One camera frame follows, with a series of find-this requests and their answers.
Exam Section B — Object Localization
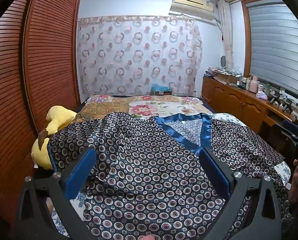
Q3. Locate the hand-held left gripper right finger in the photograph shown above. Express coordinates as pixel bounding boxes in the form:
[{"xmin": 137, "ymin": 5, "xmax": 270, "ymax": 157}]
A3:
[{"xmin": 199, "ymin": 147, "xmax": 282, "ymax": 240}]

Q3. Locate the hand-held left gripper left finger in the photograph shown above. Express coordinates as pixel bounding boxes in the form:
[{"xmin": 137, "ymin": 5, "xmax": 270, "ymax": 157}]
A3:
[{"xmin": 17, "ymin": 149, "xmax": 97, "ymax": 240}]

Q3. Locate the navy circle-print satin robe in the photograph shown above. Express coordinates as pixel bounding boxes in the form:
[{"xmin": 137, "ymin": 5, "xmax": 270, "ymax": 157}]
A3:
[{"xmin": 48, "ymin": 112, "xmax": 293, "ymax": 240}]

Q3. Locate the yellow plush toy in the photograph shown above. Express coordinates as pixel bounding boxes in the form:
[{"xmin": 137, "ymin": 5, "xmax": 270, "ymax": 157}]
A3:
[{"xmin": 31, "ymin": 105, "xmax": 77, "ymax": 170}]

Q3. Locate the gold patterned cloth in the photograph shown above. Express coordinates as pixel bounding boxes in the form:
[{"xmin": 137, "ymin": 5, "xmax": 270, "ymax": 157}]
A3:
[{"xmin": 75, "ymin": 100, "xmax": 129, "ymax": 120}]

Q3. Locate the long wooden cabinet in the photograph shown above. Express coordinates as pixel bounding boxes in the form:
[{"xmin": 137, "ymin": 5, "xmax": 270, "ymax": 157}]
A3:
[{"xmin": 201, "ymin": 76, "xmax": 298, "ymax": 135}]

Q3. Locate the pink bottle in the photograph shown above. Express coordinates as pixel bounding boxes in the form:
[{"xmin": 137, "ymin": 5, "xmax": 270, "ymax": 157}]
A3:
[{"xmin": 249, "ymin": 76, "xmax": 259, "ymax": 93}]

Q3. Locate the floral bed blanket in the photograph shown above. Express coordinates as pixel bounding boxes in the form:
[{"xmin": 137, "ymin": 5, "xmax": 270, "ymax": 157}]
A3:
[{"xmin": 85, "ymin": 94, "xmax": 213, "ymax": 120}]

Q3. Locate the cluttered cardboard box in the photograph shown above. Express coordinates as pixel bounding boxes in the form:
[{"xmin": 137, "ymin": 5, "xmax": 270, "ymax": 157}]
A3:
[{"xmin": 208, "ymin": 66, "xmax": 242, "ymax": 84}]

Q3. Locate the blue plastic bag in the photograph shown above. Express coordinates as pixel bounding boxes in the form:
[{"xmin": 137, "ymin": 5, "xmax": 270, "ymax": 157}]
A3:
[{"xmin": 151, "ymin": 83, "xmax": 171, "ymax": 93}]

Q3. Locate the grey window blind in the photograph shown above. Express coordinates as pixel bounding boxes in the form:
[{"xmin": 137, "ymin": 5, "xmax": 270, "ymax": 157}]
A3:
[{"xmin": 247, "ymin": 1, "xmax": 298, "ymax": 98}]

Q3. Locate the wooden louvered wardrobe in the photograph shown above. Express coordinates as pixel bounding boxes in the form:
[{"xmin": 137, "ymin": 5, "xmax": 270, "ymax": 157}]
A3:
[{"xmin": 0, "ymin": 0, "xmax": 82, "ymax": 230}]

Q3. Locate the circle-print sheer curtain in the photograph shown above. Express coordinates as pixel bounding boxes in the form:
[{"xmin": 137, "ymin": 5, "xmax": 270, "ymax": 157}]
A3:
[{"xmin": 76, "ymin": 16, "xmax": 203, "ymax": 98}]

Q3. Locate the cream tied curtain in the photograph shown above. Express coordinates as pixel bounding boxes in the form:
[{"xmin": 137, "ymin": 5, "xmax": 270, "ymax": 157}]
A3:
[{"xmin": 218, "ymin": 0, "xmax": 233, "ymax": 70}]

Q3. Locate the wooden window frame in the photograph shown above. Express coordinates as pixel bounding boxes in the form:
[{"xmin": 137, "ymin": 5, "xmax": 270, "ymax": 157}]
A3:
[{"xmin": 241, "ymin": 0, "xmax": 287, "ymax": 79}]

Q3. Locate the wall air conditioner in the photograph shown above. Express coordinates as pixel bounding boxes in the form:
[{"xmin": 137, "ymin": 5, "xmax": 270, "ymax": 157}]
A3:
[{"xmin": 169, "ymin": 0, "xmax": 216, "ymax": 20}]

